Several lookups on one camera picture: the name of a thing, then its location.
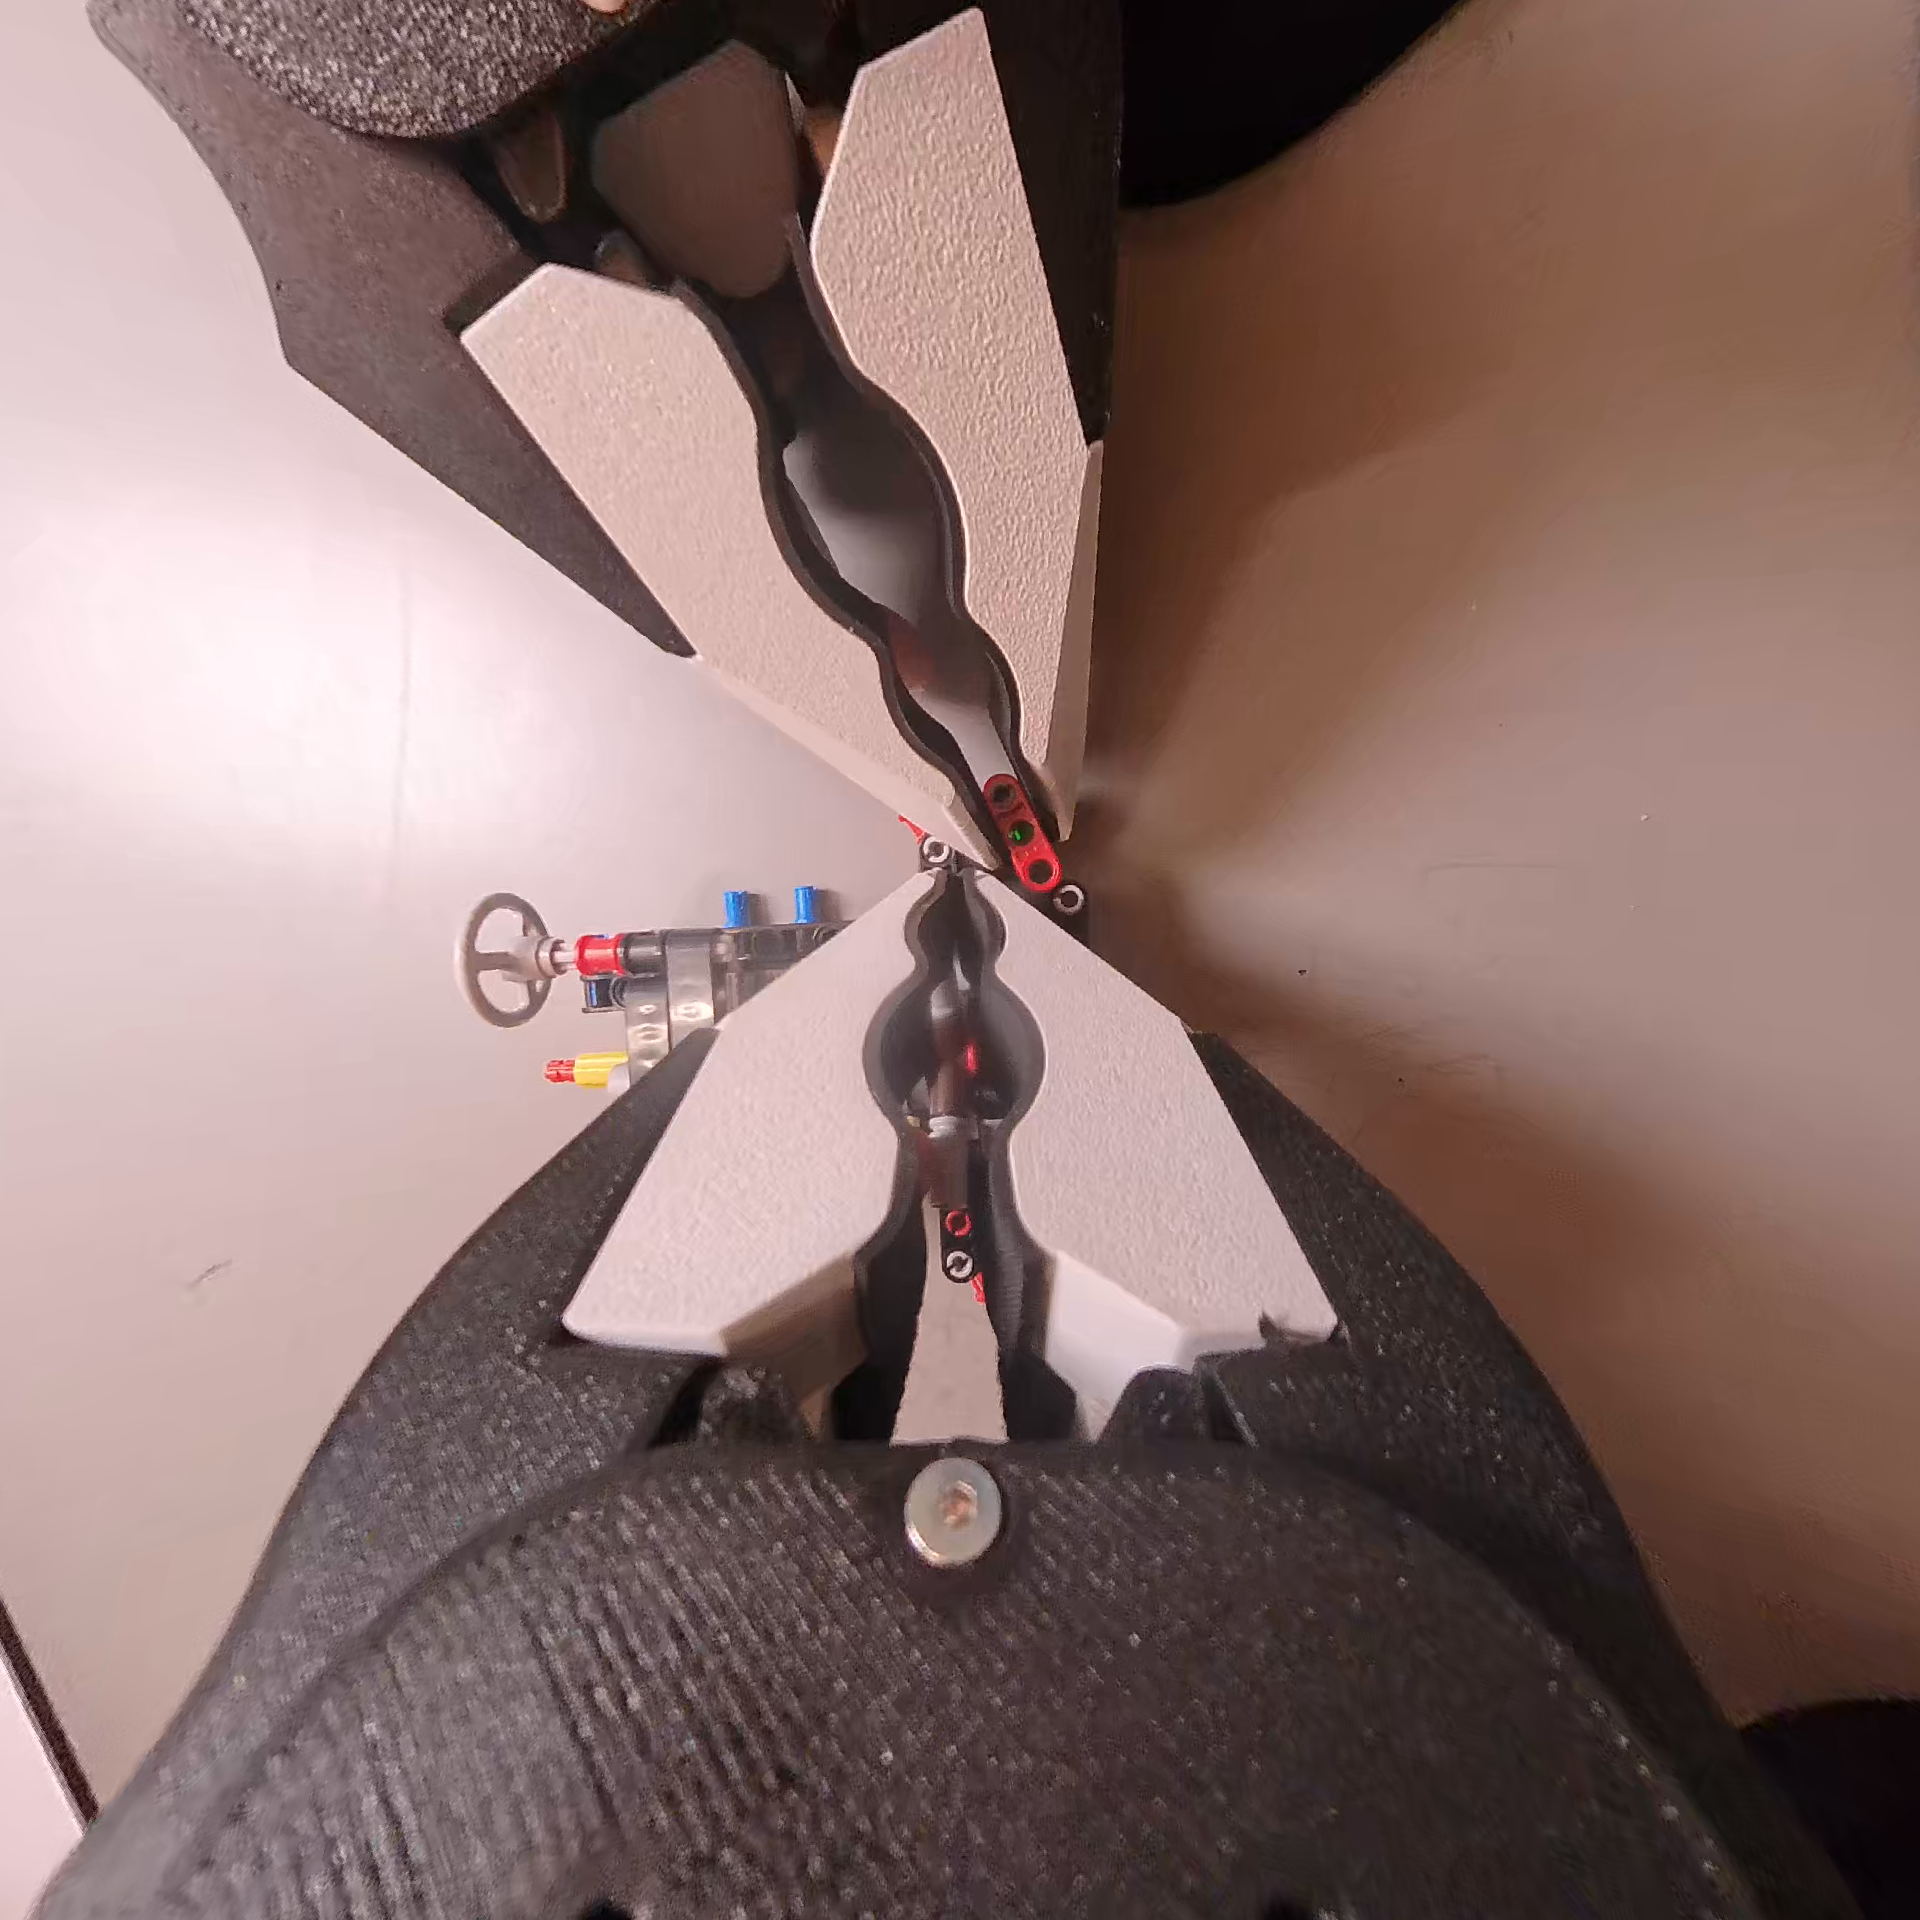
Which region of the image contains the dark cloth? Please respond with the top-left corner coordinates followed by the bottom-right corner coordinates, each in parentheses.
top-left (1117, 0), bottom-right (1479, 213)

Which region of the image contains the red lego beam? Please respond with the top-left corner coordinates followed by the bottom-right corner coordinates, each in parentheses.
top-left (982, 774), bottom-right (1069, 888)

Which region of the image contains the lego engine model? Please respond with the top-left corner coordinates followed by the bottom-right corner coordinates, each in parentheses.
top-left (462, 810), bottom-right (1097, 1307)

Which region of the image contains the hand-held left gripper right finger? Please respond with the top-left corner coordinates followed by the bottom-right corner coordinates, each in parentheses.
top-left (960, 871), bottom-right (1338, 1445)

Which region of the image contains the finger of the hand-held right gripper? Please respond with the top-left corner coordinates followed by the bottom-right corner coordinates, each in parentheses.
top-left (794, 7), bottom-right (1113, 840)
top-left (457, 263), bottom-right (1008, 876)

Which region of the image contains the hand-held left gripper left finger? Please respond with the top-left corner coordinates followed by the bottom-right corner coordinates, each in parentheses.
top-left (562, 871), bottom-right (938, 1439)

